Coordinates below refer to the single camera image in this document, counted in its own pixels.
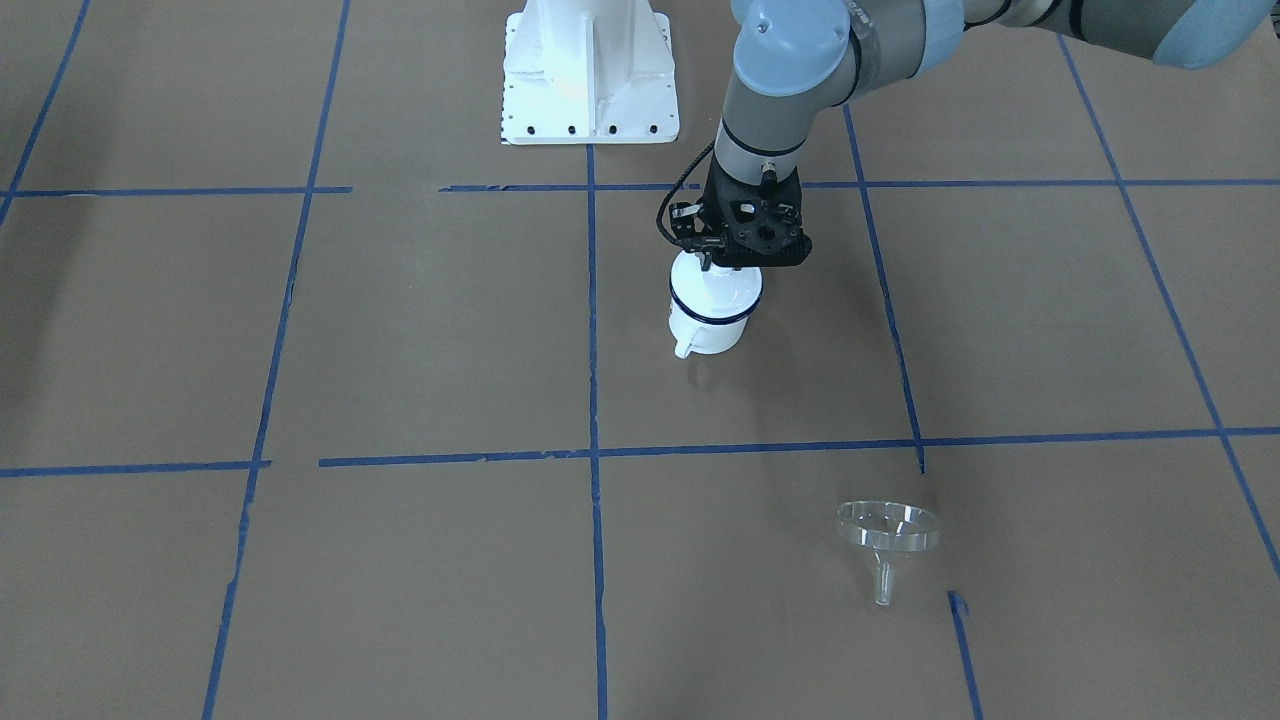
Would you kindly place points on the white enamel mug lid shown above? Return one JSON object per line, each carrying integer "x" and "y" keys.
{"x": 716, "y": 295}

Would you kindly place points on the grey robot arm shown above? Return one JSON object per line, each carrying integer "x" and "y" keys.
{"x": 794, "y": 59}

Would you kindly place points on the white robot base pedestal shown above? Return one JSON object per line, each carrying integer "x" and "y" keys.
{"x": 588, "y": 72}

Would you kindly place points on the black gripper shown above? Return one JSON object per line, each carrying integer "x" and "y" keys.
{"x": 688, "y": 220}

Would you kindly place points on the white enamel mug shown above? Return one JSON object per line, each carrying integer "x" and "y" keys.
{"x": 696, "y": 338}

